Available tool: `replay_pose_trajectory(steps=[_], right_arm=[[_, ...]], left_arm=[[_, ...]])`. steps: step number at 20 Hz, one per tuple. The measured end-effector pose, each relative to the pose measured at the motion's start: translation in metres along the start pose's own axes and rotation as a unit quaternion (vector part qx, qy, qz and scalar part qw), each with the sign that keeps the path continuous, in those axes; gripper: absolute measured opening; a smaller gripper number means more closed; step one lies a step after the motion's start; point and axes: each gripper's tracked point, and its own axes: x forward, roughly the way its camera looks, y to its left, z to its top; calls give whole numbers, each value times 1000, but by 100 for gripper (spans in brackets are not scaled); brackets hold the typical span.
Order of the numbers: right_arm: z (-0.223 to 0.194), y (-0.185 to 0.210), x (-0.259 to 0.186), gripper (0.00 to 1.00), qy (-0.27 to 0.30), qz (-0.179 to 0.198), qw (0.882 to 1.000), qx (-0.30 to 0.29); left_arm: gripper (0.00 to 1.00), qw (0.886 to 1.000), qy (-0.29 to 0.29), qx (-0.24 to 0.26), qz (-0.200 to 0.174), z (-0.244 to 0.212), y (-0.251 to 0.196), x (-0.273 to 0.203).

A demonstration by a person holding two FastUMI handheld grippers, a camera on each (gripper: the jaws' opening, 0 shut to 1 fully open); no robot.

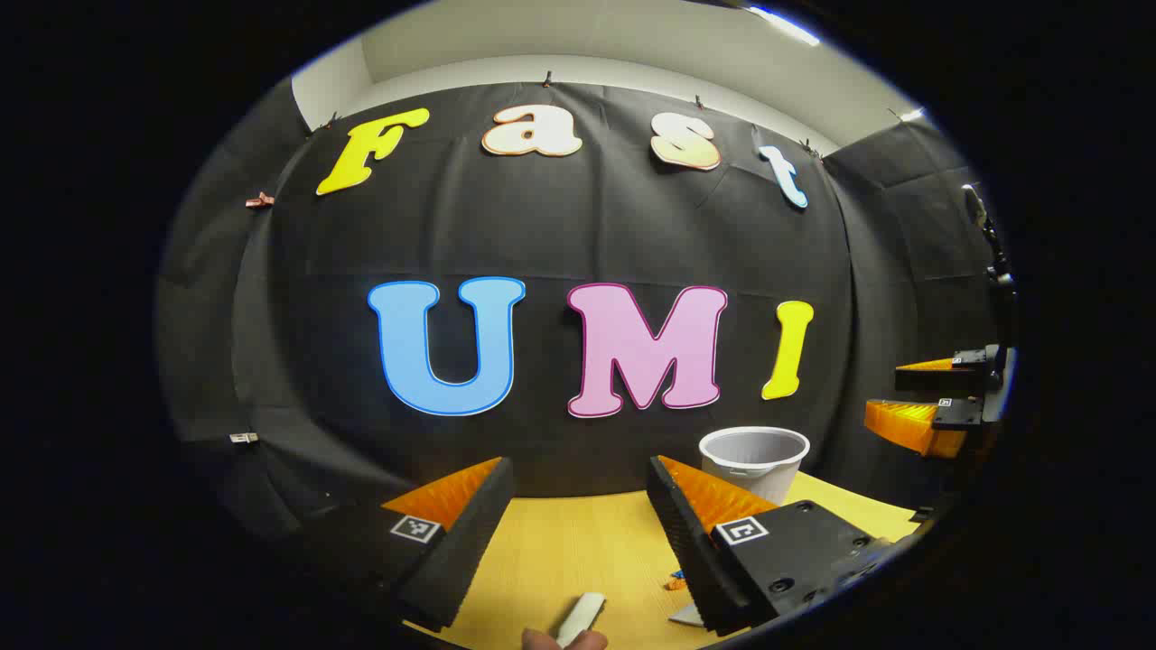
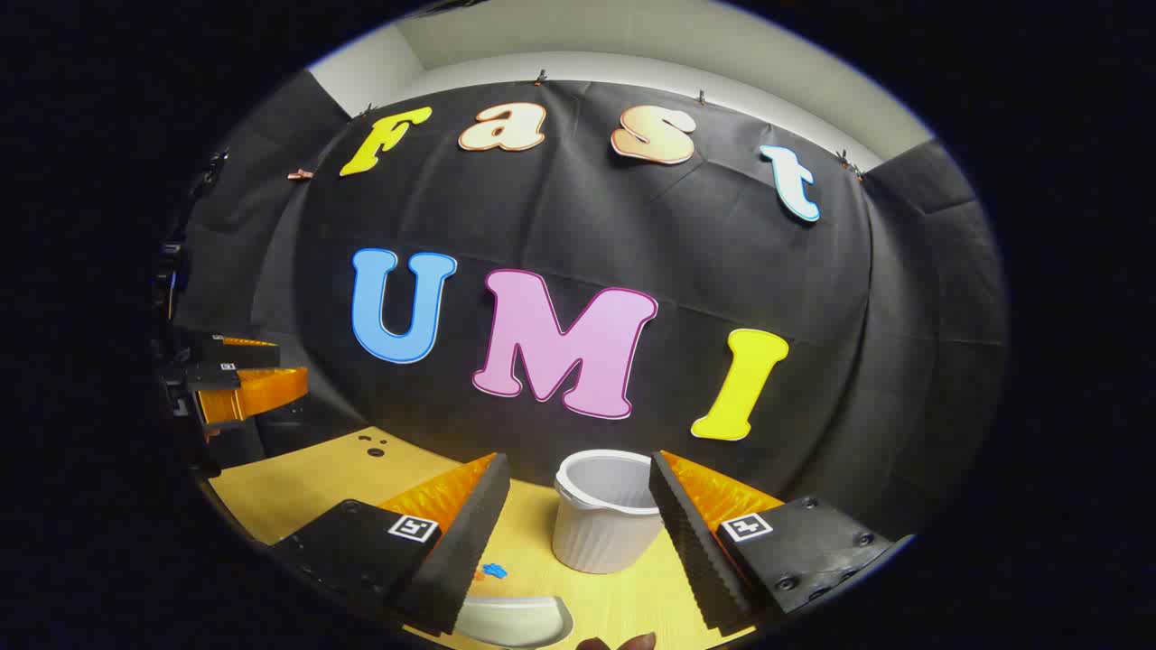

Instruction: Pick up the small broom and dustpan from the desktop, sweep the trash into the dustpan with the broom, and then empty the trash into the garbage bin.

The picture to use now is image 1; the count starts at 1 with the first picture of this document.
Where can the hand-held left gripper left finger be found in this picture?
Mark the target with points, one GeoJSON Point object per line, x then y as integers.
{"type": "Point", "coordinates": [470, 533]}

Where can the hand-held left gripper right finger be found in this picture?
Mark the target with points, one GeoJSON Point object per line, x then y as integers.
{"type": "Point", "coordinates": [677, 524]}

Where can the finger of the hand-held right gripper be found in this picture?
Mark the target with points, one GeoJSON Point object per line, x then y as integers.
{"type": "Point", "coordinates": [948, 377]}
{"type": "Point", "coordinates": [912, 424]}

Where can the white ribbed garbage bin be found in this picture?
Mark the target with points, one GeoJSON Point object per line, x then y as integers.
{"type": "Point", "coordinates": [754, 465]}

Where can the small grey broom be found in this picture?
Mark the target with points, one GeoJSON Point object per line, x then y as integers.
{"type": "Point", "coordinates": [582, 617]}

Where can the wooden desktop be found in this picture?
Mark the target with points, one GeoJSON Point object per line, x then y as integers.
{"type": "Point", "coordinates": [578, 551]}

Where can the tan rounded object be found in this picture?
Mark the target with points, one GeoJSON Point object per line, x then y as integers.
{"type": "Point", "coordinates": [542, 642]}

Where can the silver cloth clip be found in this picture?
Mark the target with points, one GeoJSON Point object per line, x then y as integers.
{"type": "Point", "coordinates": [244, 438]}

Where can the copper cloth clip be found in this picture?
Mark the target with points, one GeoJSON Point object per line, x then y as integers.
{"type": "Point", "coordinates": [260, 200]}

